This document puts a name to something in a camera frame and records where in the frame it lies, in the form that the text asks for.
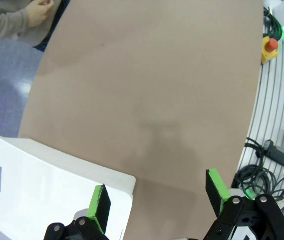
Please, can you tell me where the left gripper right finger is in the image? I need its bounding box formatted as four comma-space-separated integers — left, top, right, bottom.
203, 168, 284, 240

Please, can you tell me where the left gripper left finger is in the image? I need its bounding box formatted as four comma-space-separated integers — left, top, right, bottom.
43, 183, 112, 240

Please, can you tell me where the person's right forearm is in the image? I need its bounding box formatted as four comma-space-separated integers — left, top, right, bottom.
0, 8, 30, 47

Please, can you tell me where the person's right hand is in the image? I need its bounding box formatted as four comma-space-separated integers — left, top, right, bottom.
26, 0, 55, 28

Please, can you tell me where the white plastic storage bin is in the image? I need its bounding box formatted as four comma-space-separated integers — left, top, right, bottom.
0, 134, 137, 240

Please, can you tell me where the grey handheld enabling device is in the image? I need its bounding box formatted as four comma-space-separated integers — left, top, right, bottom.
264, 139, 284, 173

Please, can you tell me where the yellow emergency stop button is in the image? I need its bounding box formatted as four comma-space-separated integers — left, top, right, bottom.
261, 36, 280, 65

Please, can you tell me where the person in beige sweater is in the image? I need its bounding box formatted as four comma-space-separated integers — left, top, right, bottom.
0, 0, 63, 48

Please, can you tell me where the black coiled cable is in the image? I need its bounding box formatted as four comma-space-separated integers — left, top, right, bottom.
231, 137, 284, 226

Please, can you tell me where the grey slotted aluminium base plate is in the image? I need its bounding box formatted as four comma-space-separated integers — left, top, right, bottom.
231, 0, 284, 240

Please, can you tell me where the dark cable bundle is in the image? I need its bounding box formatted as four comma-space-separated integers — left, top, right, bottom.
263, 6, 284, 41

